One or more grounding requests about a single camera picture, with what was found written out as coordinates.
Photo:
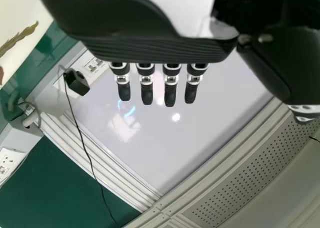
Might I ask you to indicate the white socket strip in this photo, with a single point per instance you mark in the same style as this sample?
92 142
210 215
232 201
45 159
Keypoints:
10 160
96 65

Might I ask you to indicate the white plug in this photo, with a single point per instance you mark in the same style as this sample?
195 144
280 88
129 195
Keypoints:
28 121

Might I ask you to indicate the black power adapter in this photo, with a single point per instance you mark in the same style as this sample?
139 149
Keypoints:
77 84

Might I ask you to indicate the ribbed aluminium table rail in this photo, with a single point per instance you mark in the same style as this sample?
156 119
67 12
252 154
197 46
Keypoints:
105 168

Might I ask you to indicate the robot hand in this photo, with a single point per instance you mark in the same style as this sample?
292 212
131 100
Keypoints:
155 25

